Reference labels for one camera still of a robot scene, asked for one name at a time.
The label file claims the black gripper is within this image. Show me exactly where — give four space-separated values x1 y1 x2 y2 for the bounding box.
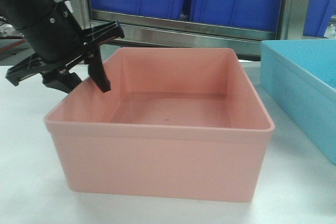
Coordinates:
6 5 124 93

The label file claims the pink plastic box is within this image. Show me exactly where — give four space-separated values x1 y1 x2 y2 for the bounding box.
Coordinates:
44 48 275 202

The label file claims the light blue plastic box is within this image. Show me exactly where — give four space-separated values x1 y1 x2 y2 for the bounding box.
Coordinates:
260 39 335 163

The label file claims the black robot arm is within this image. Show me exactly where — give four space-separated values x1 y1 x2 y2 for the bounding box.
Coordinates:
1 0 124 93

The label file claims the stainless steel shelf rack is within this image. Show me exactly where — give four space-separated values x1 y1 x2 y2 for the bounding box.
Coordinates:
70 0 310 61

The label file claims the blue bin far right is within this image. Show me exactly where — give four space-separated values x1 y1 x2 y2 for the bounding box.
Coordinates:
303 0 335 37

